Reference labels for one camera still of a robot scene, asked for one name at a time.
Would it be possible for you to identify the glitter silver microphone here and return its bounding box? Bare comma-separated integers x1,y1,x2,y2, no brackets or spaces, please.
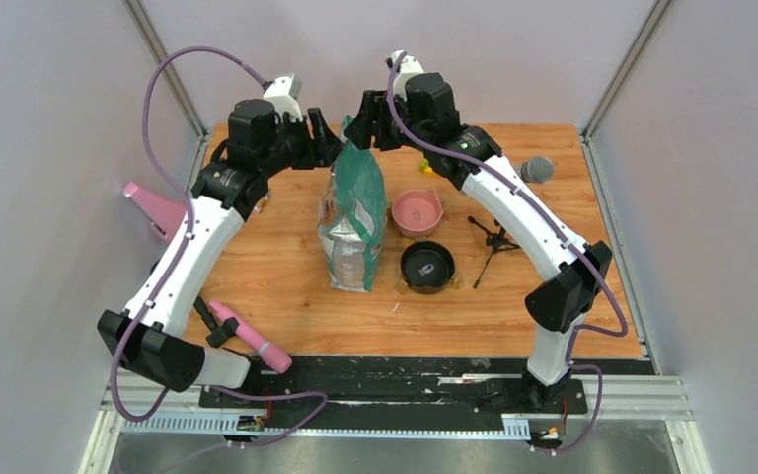
519,156,554,185

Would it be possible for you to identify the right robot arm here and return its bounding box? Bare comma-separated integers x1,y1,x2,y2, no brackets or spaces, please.
344,73,612,413

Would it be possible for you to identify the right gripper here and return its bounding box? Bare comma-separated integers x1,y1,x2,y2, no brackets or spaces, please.
345,90,431,154

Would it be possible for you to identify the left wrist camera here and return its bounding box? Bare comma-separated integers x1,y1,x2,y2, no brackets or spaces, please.
263,74,304,122

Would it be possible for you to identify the yellow green triangular toy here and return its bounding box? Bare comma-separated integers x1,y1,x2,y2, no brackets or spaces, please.
418,159,436,176

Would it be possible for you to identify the black mounting rail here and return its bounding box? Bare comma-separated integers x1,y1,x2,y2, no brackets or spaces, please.
198,355,652,433

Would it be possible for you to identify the green dog food bag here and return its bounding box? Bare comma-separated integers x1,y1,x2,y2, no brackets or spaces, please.
317,115,387,292

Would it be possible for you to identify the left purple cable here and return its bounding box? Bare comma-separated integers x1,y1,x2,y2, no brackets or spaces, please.
109,45,269,424

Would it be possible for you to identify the black pet bowl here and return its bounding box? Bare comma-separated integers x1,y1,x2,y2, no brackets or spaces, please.
400,240,456,294

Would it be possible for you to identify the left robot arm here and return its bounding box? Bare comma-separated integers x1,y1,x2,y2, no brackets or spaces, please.
98,99,343,408

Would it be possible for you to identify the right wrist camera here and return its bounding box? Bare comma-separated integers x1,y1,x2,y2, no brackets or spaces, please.
386,50,424,95

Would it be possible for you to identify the pink pet bowl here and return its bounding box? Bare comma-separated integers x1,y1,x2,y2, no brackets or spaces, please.
391,189,444,238

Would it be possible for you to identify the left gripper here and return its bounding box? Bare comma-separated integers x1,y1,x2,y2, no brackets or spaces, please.
259,108,346,179

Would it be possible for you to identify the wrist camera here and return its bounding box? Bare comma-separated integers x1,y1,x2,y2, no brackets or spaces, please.
386,50,424,95
263,74,304,122

